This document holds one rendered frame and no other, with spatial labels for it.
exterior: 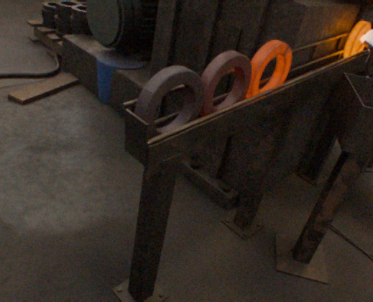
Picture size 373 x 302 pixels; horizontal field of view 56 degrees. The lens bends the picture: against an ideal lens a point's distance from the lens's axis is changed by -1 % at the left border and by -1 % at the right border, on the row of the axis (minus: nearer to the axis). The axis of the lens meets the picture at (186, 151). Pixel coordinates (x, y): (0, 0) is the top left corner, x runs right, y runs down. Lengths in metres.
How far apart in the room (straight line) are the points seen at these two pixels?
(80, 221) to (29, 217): 0.19
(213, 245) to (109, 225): 0.41
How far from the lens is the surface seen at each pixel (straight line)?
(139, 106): 0.75
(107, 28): 2.21
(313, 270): 1.51
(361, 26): 1.59
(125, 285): 1.26
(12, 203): 1.55
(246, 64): 0.94
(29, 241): 1.40
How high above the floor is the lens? 1.03
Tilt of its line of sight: 33 degrees down
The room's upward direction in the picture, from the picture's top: 12 degrees clockwise
